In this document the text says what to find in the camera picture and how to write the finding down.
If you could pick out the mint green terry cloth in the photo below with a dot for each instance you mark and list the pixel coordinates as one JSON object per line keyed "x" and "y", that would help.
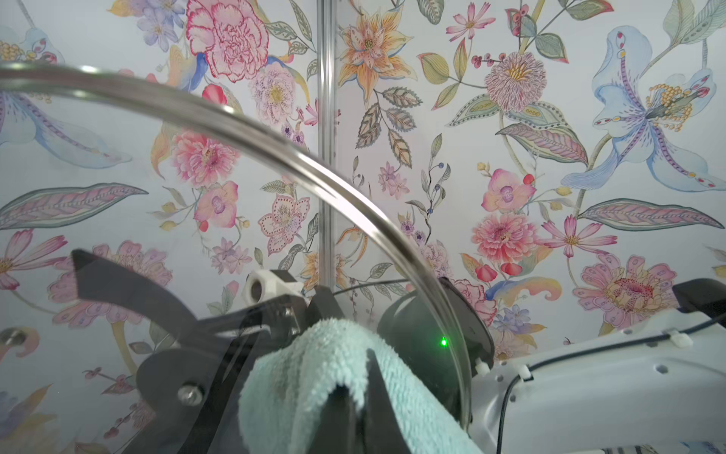
{"x": 282, "y": 399}

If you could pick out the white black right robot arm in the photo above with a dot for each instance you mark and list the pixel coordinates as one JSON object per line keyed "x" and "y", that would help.
{"x": 662, "y": 381}

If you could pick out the glass pot lid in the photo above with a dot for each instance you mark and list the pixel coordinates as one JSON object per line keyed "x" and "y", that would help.
{"x": 104, "y": 281}

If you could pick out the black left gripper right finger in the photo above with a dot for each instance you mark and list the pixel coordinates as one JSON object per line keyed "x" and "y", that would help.
{"x": 381, "y": 433}

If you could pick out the right aluminium corner post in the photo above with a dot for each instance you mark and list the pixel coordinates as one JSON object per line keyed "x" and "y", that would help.
{"x": 327, "y": 20}

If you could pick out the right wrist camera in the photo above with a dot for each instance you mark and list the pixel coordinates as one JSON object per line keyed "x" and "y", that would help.
{"x": 264, "y": 285}

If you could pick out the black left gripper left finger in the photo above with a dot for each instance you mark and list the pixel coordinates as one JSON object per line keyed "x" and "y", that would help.
{"x": 340, "y": 427}

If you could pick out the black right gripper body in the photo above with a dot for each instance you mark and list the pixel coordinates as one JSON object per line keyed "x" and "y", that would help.
{"x": 194, "y": 388}

